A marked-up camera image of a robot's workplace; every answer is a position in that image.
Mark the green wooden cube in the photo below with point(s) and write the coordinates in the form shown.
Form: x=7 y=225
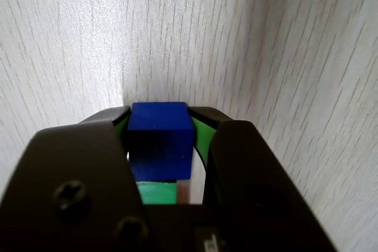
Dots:
x=158 y=193

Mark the blue wooden cube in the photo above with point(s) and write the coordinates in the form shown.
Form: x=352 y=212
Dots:
x=159 y=142

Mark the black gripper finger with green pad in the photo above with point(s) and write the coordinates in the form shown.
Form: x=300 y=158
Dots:
x=74 y=175
x=251 y=181

